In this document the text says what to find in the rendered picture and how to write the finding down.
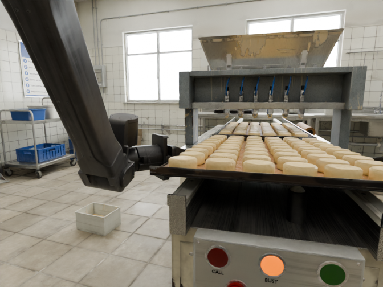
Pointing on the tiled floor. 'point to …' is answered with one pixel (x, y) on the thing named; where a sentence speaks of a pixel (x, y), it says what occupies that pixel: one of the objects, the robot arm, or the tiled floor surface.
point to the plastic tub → (98, 218)
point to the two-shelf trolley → (33, 143)
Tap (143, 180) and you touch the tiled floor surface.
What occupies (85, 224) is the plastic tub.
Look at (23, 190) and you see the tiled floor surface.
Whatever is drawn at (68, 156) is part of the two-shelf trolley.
